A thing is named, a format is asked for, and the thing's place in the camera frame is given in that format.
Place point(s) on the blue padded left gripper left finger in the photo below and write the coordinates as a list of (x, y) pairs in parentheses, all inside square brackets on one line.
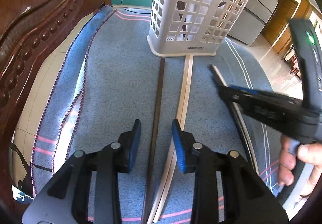
[(64, 199)]

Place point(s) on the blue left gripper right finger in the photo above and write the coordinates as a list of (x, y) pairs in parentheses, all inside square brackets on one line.
[(252, 91)]

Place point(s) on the dark brown chopstick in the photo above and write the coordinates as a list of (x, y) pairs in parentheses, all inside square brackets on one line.
[(148, 189)]

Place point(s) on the carved wooden chair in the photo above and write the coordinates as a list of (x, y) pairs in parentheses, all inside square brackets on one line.
[(30, 31)]

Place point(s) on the white plastic utensil basket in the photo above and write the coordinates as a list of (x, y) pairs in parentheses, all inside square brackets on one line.
[(191, 27)]

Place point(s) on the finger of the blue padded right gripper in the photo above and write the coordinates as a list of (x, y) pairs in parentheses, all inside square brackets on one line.
[(246, 198)]

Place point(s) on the wooden door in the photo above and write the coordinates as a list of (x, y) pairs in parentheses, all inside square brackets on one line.
[(279, 20)]

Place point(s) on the silver refrigerator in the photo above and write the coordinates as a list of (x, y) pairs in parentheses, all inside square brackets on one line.
[(252, 20)]

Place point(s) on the blue striped cloth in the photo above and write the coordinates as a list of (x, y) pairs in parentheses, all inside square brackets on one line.
[(109, 79)]

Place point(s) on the person's right hand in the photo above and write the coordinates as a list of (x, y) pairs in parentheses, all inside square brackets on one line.
[(310, 154)]

